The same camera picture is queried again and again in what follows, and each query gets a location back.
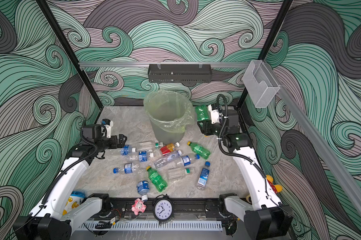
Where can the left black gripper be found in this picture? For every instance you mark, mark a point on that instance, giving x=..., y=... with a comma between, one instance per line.
x=121, y=142

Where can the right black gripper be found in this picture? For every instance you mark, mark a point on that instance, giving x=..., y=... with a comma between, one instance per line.
x=206, y=129

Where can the green bottle yellow cap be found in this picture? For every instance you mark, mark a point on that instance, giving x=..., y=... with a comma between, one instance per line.
x=199, y=149

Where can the clear bottle green cap top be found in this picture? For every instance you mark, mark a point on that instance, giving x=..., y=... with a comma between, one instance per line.
x=149, y=146

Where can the tall bottle blue sky label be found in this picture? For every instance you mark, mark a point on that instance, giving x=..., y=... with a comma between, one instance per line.
x=203, y=177

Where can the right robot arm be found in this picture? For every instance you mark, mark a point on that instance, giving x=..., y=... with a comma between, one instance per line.
x=264, y=216

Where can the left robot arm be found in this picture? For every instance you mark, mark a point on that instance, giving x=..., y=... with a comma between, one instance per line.
x=46, y=220

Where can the mesh waste bin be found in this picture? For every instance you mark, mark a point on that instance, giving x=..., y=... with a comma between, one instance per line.
x=165, y=123

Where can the clear bottle blue label white cap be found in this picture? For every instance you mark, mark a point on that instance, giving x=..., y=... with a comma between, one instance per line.
x=142, y=156

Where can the long clear bottle white cap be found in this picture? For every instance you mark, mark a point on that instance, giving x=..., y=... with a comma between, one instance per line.
x=167, y=159

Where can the red yellow label bottle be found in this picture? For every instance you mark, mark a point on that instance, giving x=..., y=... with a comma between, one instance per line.
x=165, y=150

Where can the crushed bottle blue label front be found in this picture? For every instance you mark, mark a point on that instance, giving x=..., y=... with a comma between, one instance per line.
x=143, y=190

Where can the square clear bottle green band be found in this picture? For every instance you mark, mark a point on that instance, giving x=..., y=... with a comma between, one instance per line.
x=179, y=173

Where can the green Sprite bottle centre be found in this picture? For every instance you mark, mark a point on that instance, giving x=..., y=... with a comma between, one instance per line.
x=156, y=179

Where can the yellow printed cup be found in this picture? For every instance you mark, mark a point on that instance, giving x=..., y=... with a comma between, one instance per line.
x=75, y=199

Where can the pink plush toy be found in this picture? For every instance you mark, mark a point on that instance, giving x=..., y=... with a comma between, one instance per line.
x=138, y=207

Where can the black alarm clock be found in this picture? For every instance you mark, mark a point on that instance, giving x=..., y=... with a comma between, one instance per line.
x=163, y=209

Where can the yellow duck toy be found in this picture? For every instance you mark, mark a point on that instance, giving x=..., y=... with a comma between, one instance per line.
x=275, y=187

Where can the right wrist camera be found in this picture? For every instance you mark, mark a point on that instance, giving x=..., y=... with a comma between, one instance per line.
x=215, y=112

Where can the black wall shelf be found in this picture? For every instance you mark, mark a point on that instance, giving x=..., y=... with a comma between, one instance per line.
x=179, y=73

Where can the clear acrylic wall holder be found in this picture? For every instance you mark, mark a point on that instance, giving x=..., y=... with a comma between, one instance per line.
x=260, y=81

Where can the aluminium wall rail back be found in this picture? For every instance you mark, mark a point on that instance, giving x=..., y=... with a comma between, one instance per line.
x=122, y=64

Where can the white slotted cable duct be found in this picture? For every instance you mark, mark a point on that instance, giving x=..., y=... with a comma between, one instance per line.
x=170, y=226

